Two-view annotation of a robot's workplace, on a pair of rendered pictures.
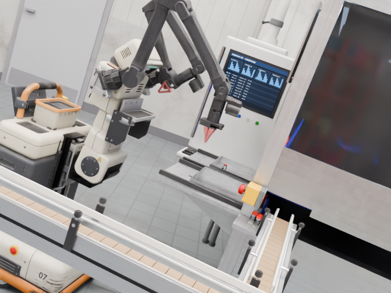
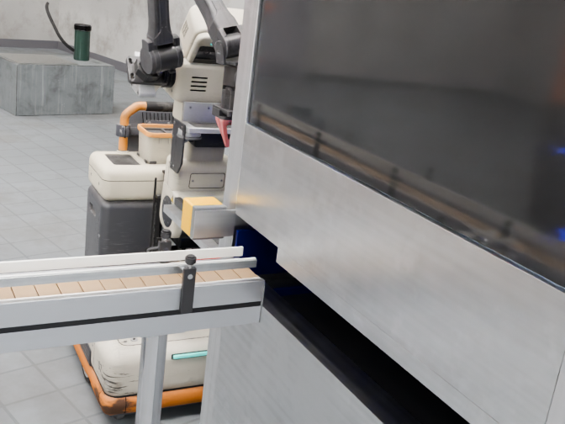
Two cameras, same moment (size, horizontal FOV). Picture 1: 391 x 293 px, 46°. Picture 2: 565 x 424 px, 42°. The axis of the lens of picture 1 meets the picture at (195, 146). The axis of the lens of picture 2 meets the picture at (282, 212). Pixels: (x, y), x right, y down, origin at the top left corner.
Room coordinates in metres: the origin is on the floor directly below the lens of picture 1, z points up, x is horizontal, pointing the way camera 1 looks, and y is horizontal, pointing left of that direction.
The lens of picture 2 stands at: (0.88, -1.50, 1.50)
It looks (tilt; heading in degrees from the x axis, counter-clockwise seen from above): 18 degrees down; 48
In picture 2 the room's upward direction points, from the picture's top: 8 degrees clockwise
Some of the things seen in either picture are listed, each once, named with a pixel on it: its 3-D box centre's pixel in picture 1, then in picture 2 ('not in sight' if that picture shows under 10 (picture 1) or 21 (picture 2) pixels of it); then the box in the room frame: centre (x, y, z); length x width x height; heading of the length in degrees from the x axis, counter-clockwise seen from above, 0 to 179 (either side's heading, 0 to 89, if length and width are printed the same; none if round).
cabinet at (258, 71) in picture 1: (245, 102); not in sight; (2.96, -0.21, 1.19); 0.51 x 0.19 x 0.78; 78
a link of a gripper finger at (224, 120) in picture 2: (206, 131); (228, 128); (2.00, -0.02, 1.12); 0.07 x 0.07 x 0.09; 78
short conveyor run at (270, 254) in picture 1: (271, 251); (81, 288); (1.45, -0.36, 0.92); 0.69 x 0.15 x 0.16; 168
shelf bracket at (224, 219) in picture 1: (203, 207); not in sight; (1.97, -0.13, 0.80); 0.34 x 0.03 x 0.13; 78
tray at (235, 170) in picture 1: (244, 174); not in sight; (2.36, -0.29, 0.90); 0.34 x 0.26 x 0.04; 78
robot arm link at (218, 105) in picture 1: (219, 104); (236, 76); (2.00, -0.04, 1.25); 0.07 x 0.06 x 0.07; 86
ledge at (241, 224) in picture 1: (251, 227); not in sight; (1.74, -0.32, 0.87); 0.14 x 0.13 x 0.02; 78
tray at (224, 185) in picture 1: (230, 189); not in sight; (2.03, -0.22, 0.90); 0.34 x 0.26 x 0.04; 79
